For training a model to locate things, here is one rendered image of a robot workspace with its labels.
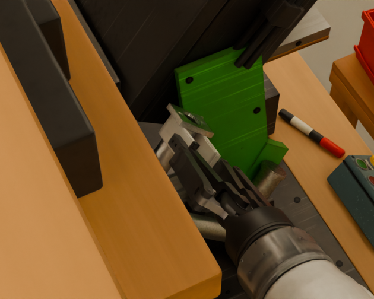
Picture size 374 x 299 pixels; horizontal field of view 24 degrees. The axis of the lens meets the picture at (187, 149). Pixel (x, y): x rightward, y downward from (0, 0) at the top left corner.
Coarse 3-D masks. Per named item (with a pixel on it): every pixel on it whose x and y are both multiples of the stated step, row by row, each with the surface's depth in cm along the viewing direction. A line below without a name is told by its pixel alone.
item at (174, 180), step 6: (174, 174) 116; (174, 180) 116; (174, 186) 116; (180, 186) 118; (180, 192) 118; (186, 192) 118; (180, 198) 119; (186, 198) 119; (204, 210) 123; (210, 216) 124
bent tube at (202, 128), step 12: (168, 108) 105; (180, 108) 106; (180, 120) 103; (192, 120) 107; (192, 132) 105; (204, 132) 105; (168, 156) 106; (168, 168) 107; (192, 216) 116; (204, 216) 118; (204, 228) 117; (216, 228) 118; (216, 240) 120
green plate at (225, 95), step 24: (192, 72) 104; (216, 72) 106; (240, 72) 107; (192, 96) 106; (216, 96) 108; (240, 96) 110; (264, 96) 112; (216, 120) 110; (240, 120) 112; (264, 120) 114; (216, 144) 113; (240, 144) 115; (240, 168) 118
